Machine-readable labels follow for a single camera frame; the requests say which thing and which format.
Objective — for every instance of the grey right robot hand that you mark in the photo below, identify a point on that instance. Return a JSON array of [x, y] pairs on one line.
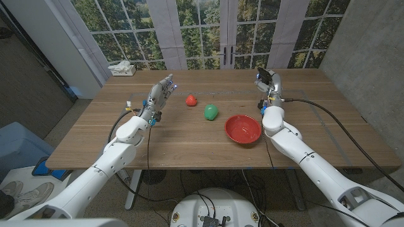
[[276, 85]]

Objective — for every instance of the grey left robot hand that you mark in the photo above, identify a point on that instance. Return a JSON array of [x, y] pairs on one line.
[[158, 96]]

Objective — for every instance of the clear spray bottle black head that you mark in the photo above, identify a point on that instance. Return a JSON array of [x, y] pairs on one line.
[[264, 75]]

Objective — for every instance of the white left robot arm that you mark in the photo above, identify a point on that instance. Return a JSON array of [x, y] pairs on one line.
[[107, 160]]

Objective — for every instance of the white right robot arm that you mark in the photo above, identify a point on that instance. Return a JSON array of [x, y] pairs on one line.
[[303, 151]]

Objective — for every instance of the red bowl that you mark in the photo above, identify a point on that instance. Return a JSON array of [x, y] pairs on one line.
[[243, 129]]

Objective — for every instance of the white tissue box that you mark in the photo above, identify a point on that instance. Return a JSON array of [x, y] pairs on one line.
[[123, 72]]

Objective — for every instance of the green toy bell pepper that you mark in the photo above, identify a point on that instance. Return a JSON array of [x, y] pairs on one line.
[[211, 112]]

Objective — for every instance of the printed window backdrop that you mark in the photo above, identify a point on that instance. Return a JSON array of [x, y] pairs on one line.
[[202, 38]]

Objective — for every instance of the black round floor fan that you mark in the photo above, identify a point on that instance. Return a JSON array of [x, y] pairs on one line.
[[153, 176]]

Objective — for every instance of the white table leg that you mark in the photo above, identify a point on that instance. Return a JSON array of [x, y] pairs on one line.
[[133, 189]]

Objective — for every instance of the grey table leg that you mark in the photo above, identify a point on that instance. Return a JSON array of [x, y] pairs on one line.
[[298, 198]]

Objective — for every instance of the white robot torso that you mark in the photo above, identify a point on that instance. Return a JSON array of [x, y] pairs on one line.
[[221, 201]]

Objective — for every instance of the blue plastic bin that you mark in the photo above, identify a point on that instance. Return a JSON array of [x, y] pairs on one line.
[[19, 148]]

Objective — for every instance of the white floor board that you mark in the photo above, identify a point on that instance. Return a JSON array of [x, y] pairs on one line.
[[25, 175]]

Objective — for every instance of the grey sneaker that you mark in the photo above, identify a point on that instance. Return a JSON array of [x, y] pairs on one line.
[[34, 194], [11, 188]]

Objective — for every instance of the person's dark trouser leg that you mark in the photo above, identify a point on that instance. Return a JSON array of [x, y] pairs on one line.
[[5, 203]]

